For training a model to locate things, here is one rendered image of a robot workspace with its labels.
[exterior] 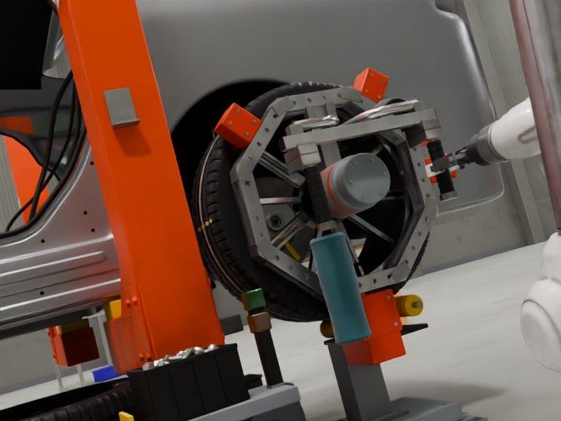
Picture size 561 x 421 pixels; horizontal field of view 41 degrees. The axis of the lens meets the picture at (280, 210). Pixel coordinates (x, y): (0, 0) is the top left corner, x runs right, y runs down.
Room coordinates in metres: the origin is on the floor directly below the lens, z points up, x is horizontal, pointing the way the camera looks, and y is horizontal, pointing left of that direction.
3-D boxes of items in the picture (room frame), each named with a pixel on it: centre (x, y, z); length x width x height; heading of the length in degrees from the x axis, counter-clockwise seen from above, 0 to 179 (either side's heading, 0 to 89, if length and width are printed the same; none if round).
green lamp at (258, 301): (1.64, 0.11, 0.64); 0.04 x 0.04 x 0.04; 23
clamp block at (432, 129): (1.87, -0.39, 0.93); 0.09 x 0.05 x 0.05; 23
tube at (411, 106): (1.92, -0.30, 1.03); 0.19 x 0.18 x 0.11; 23
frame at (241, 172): (2.00, -0.16, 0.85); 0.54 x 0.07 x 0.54; 113
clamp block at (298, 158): (1.74, -0.08, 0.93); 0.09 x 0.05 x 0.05; 23
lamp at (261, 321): (1.64, 0.11, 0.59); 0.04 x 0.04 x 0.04; 23
